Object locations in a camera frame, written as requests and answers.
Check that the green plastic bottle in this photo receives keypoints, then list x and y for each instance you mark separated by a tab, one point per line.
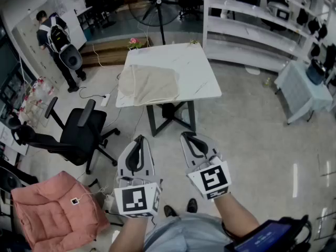
267	82

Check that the black table leg frame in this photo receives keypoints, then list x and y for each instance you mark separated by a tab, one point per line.
150	119

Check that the person's black shoe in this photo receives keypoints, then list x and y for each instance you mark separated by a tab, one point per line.
192	205
170	211

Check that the person's right forearm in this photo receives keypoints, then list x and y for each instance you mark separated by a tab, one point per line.
233	214

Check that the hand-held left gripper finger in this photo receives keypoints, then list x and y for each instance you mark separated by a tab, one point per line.
142	153
130	161

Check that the white round floor disc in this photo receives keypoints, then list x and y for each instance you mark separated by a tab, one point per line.
252	69

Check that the black mesh office chair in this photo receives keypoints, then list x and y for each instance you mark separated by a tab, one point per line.
81	130

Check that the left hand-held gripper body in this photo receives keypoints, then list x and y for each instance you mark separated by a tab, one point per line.
136	201

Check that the wooden step platform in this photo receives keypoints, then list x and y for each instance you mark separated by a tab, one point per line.
110	51

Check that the white cabinet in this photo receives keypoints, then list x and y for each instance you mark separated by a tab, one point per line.
73	27

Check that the black hanging pouch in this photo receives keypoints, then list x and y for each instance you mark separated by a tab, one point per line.
302	16
322	32
315	51
313	26

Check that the black standing fan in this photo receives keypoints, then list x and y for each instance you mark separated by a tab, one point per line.
158	2

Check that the small white charger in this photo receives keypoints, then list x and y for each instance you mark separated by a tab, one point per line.
74	201

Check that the cluster of clear water jugs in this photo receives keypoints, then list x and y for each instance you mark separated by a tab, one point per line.
42	90

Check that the small green plant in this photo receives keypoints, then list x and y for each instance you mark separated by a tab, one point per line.
194	42

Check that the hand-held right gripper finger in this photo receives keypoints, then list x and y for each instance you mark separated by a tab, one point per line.
202	144
189	143

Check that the person's left forearm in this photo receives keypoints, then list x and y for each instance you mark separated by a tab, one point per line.
128	232

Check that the white power strip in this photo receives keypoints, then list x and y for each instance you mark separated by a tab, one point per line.
108	202
105	100

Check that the person's light blue shirt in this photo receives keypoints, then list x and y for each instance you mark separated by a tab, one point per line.
183	235

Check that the grey appliance with black screen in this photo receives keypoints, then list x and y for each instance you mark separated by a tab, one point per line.
279	12

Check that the pink cushion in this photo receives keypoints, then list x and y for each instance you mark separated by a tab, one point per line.
52	216

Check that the person's left black shoe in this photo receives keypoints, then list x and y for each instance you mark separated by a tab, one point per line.
170	211

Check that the beige towel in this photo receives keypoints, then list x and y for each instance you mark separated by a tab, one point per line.
149	84

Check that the dark blue bucket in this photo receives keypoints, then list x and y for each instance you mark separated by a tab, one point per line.
315	73

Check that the white shelving rack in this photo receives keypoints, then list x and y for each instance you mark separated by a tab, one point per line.
236	25

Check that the side table with pale cloth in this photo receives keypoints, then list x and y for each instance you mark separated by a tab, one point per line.
299	93

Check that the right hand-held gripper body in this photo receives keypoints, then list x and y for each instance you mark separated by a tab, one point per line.
212	180

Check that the pink flower pot plant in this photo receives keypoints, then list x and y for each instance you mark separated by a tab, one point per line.
134	41

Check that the person's right black shoe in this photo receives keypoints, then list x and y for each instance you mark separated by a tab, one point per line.
192	205

